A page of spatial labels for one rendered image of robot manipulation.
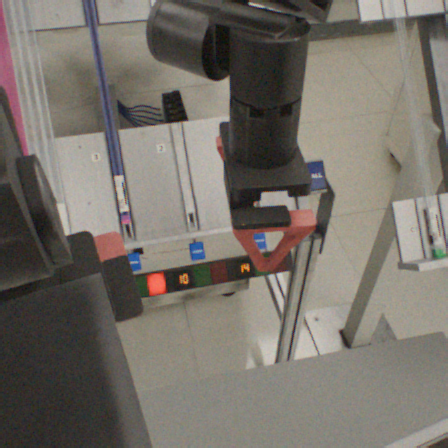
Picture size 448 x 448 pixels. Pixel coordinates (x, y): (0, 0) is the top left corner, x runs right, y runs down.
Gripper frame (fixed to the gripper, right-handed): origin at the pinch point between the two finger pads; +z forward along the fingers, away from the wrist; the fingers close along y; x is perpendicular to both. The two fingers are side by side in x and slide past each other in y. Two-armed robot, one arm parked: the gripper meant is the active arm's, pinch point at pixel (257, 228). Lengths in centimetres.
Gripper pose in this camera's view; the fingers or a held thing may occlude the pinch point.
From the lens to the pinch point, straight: 47.9
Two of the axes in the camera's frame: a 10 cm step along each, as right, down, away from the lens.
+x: 9.9, -0.8, 0.8
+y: 1.1, 6.7, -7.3
